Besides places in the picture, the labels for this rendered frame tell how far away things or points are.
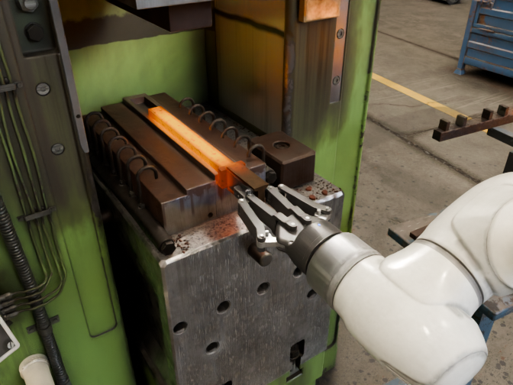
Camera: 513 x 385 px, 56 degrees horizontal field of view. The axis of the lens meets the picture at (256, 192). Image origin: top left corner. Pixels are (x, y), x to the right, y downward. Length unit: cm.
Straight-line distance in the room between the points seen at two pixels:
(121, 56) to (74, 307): 56
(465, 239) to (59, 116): 60
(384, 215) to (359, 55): 150
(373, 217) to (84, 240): 179
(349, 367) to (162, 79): 115
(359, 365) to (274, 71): 113
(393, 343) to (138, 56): 89
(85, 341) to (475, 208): 79
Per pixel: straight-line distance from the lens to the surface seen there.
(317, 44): 102
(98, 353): 112
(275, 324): 101
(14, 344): 63
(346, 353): 183
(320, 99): 107
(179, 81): 126
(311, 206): 71
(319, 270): 60
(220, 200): 82
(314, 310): 108
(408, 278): 55
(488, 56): 463
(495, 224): 56
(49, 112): 81
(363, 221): 245
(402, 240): 112
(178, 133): 92
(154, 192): 80
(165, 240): 75
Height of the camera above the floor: 140
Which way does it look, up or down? 32 degrees down
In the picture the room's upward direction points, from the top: straight up
